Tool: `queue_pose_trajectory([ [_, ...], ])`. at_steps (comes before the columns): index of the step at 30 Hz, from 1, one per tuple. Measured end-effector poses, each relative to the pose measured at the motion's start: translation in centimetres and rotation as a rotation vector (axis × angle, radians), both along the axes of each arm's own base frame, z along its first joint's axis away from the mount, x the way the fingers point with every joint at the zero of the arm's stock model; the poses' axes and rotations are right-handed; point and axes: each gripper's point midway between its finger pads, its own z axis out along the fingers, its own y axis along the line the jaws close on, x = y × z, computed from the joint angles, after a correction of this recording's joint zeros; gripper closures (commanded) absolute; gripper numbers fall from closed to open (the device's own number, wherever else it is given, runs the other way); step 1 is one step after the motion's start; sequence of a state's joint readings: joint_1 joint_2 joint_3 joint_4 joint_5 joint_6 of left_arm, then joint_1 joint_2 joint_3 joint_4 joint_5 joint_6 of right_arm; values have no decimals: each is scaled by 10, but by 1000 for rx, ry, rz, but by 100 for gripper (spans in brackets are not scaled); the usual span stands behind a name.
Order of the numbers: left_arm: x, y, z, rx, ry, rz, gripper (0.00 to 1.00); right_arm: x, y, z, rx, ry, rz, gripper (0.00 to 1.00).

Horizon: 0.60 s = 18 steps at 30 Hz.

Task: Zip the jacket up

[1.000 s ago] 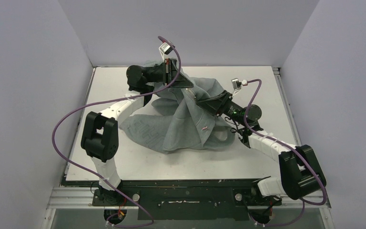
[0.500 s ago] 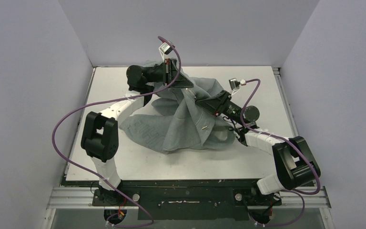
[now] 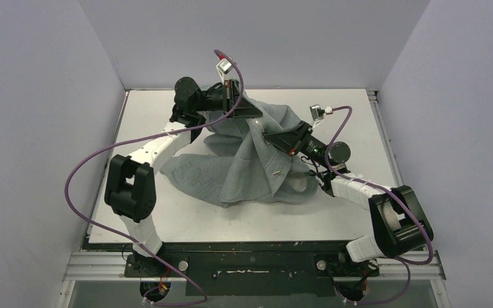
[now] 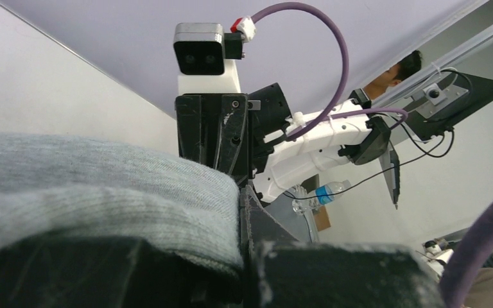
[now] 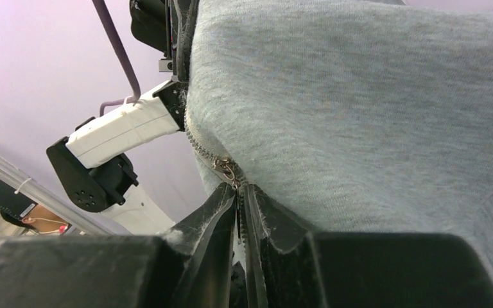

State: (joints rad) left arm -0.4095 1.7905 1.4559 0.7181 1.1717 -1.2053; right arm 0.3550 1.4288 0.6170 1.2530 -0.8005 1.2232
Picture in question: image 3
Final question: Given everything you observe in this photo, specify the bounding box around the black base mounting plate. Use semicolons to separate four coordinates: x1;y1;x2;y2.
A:
121;240;424;298

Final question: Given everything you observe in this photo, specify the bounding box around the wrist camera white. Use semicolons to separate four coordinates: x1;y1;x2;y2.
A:
216;55;234;83
309;105;333;128

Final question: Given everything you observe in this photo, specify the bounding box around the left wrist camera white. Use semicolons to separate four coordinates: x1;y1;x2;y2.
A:
216;55;234;83

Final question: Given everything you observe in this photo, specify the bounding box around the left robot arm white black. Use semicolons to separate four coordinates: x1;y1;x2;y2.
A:
104;77;263;276

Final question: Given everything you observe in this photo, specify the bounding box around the grey zip-up jacket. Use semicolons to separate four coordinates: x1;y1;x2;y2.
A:
159;99;318;208

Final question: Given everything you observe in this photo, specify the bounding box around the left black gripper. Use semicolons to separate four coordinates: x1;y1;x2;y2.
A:
193;80;263;119

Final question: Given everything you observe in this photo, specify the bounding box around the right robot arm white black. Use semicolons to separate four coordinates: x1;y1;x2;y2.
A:
263;121;434;275

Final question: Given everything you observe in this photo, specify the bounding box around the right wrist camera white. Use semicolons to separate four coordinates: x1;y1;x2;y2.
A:
309;105;333;128

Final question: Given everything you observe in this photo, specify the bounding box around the aluminium rail frame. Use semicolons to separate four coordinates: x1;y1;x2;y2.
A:
83;89;445;280

